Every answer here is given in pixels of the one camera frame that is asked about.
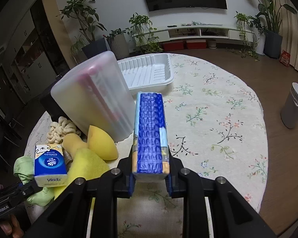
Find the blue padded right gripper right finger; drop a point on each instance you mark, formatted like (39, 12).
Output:
(212, 206)

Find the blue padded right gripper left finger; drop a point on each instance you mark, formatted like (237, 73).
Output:
(68, 215)

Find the green cloth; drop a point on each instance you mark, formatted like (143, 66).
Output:
(24, 169)

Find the blue Vinda tissue pack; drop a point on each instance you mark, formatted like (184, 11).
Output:
(49, 166)

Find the yellow rectangular sponge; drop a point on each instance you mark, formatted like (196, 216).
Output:
(86, 164)

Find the tan gourd makeup sponge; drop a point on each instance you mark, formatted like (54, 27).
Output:
(72, 142)

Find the orange teardrop makeup sponge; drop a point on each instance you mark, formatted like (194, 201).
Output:
(102, 144)

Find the cream knotted rope toy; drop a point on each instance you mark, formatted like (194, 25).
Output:
(58, 130)

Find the light blue cartoon tissue pack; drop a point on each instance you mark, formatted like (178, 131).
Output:
(150, 152)

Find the translucent plastic container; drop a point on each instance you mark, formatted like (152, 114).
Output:
(95, 93)

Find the yellow sponge block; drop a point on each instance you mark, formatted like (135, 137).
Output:
(90, 218)

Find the person's hand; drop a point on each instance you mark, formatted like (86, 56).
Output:
(12, 227)

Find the grey white trash bin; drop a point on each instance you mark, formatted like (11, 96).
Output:
(289, 112)

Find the white cabinet shelving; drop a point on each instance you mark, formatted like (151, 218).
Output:
(25, 61)

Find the white plastic tray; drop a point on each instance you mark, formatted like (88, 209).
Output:
(147, 73)

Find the red sign on floor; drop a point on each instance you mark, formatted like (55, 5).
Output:
(285, 58)

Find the red box right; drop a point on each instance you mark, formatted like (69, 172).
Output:
(196, 44)

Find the red box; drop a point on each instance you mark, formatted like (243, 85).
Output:
(196, 44)
(173, 45)

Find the red box left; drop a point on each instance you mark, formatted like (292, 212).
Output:
(173, 45)

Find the plant in ribbed grey pot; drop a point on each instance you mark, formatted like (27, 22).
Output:
(117, 43)

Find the white TV console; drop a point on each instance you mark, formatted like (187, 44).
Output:
(206, 31)

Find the small plant by console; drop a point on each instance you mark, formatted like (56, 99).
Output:
(248, 34)

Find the beige curtain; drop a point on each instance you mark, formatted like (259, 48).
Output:
(289, 32)

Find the trailing green plant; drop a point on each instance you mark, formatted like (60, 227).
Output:
(142, 33)

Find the large leaf plant dark pot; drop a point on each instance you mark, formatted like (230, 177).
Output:
(267, 22)

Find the tall plant in dark pot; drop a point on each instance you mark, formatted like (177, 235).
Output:
(89, 21)

